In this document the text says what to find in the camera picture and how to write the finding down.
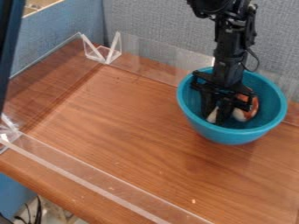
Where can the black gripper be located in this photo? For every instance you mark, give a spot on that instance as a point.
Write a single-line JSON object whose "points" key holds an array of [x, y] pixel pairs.
{"points": [[222, 88]]}

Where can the brown and white toy mushroom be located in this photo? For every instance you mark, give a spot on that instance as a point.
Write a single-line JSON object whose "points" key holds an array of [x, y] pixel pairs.
{"points": [[239, 114]]}

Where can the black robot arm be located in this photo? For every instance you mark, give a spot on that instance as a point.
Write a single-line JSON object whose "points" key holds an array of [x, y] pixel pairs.
{"points": [[234, 17]]}

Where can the blue plastic bowl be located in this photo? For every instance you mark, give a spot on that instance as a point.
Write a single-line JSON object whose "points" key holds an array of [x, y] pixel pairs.
{"points": [[235, 132]]}

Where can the clear acrylic back barrier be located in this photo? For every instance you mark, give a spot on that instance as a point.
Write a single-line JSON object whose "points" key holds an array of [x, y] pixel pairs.
{"points": [[152, 58]]}

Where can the clear acrylic barrier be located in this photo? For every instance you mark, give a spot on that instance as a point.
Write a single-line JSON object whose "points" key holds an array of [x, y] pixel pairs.
{"points": [[152, 58], [154, 208]]}

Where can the clear acrylic front barrier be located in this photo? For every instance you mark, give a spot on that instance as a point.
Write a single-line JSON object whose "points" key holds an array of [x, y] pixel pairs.
{"points": [[154, 208]]}

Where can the wooden shelf box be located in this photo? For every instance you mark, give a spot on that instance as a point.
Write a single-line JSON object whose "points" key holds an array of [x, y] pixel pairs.
{"points": [[38, 5]]}

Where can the clear acrylic corner bracket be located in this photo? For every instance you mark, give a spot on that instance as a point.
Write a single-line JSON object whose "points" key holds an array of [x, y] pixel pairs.
{"points": [[100, 53]]}

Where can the clear acrylic left bracket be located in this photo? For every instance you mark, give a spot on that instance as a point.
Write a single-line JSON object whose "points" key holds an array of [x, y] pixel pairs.
{"points": [[7, 131]]}

